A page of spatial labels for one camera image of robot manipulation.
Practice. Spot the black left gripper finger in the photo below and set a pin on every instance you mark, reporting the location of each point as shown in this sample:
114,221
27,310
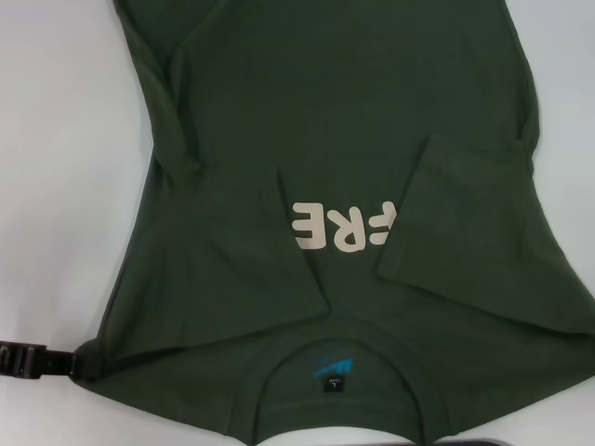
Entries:
42,360

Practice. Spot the dark green printed t-shirt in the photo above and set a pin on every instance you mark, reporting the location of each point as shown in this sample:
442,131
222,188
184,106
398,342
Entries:
325,139

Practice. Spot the dark rounded robot base edge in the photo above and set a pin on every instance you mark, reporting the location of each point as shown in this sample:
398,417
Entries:
479,442

